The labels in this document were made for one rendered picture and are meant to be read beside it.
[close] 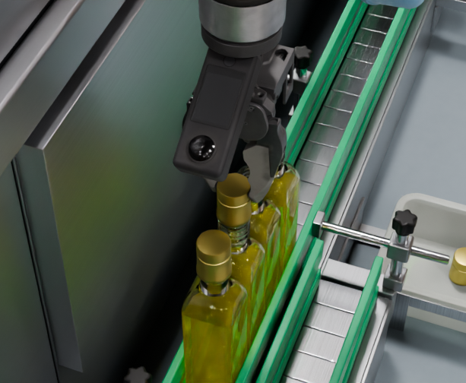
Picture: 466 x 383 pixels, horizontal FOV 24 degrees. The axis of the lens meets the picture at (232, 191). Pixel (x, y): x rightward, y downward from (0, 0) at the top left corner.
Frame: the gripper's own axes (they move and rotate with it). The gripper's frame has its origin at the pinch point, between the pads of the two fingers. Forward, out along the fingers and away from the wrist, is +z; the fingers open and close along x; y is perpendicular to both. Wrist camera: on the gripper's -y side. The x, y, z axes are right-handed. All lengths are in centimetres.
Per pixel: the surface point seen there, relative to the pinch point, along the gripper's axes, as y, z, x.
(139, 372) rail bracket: -13.0, 16.5, 5.7
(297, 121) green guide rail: 33.1, 21.3, 2.9
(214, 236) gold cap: -5.0, 1.3, 0.1
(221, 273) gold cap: -6.9, 4.3, -1.2
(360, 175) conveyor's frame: 34.4, 30.0, -6.2
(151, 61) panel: 8.6, -6.5, 12.0
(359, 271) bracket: 17.5, 29.0, -10.6
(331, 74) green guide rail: 50, 27, 3
